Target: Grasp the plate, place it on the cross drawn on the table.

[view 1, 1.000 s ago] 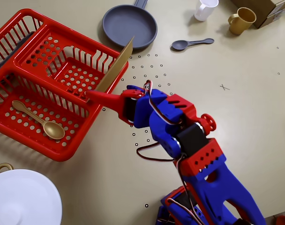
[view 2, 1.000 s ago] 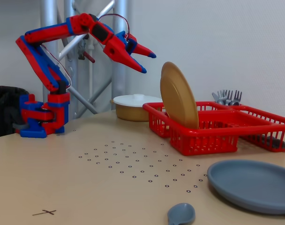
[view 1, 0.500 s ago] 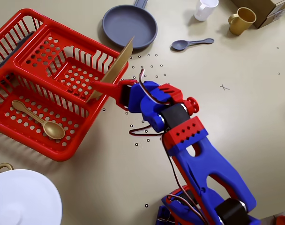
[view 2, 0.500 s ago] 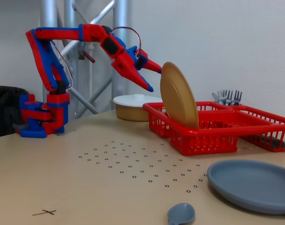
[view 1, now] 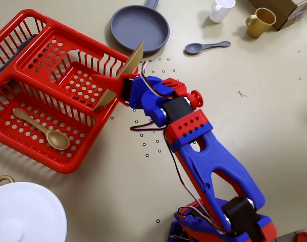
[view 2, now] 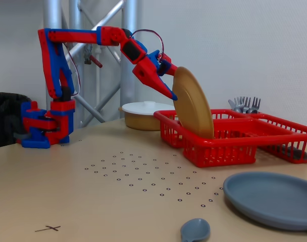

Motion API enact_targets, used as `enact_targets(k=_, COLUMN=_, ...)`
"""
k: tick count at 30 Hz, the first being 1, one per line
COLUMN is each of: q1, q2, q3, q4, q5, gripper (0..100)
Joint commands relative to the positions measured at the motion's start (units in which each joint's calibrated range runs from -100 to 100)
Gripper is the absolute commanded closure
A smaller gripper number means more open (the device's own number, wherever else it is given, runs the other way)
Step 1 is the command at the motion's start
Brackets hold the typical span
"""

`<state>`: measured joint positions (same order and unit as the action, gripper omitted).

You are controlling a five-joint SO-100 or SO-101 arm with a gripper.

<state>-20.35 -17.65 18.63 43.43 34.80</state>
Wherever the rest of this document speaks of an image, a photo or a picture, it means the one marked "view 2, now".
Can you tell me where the red handled clamp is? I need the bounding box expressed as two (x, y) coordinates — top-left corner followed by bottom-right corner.
(84, 44), (104, 69)

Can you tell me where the red plastic dish rack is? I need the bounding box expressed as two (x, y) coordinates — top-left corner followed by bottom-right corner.
(153, 108), (307, 169)

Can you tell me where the red blue gripper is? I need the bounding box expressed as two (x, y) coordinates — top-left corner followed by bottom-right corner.
(132, 50), (180, 102)

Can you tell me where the yellow plastic plate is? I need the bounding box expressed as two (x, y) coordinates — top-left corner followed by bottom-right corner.
(171, 66), (215, 140)

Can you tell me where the aluminium truss frame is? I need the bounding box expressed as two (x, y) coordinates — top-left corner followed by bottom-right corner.
(43, 0), (138, 124)

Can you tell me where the red white servo cable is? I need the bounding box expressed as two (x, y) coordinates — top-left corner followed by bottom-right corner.
(62, 42), (82, 98)
(130, 29), (167, 62)

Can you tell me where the gray plastic frying pan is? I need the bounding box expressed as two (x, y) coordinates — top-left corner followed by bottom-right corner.
(223, 171), (307, 231)

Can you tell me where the gray plastic spoon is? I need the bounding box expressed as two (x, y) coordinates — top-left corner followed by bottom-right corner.
(180, 218), (211, 242)

